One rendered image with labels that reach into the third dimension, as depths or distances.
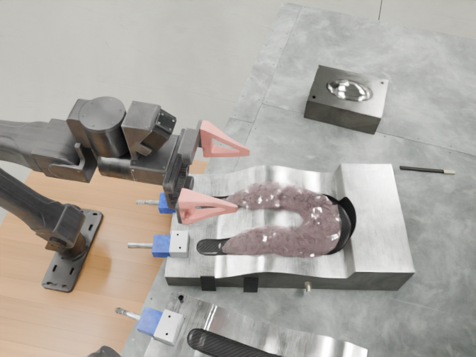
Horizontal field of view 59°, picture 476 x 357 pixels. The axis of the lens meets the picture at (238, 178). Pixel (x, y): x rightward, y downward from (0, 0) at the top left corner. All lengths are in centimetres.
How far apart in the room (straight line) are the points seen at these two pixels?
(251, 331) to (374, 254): 29
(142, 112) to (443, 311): 76
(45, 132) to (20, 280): 49
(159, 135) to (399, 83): 97
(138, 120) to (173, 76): 199
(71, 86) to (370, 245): 207
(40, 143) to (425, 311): 81
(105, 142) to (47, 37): 247
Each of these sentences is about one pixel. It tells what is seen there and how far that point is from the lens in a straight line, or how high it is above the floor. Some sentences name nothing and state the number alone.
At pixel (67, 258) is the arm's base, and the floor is 82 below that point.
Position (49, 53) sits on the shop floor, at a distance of 288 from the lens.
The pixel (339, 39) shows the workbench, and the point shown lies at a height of 80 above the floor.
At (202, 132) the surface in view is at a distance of 60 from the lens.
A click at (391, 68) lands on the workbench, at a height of 80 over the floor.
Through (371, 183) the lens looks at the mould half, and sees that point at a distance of 98.
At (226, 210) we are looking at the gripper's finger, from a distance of 56.
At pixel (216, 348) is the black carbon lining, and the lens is 83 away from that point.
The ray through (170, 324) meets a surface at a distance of 81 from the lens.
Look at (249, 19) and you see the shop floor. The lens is 290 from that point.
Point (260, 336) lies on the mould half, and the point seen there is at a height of 88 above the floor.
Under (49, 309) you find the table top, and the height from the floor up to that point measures 80.
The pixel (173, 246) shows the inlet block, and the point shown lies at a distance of 90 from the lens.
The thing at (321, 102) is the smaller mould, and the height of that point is 87.
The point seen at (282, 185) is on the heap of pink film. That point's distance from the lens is 93.
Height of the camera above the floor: 169
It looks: 57 degrees down
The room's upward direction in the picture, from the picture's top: straight up
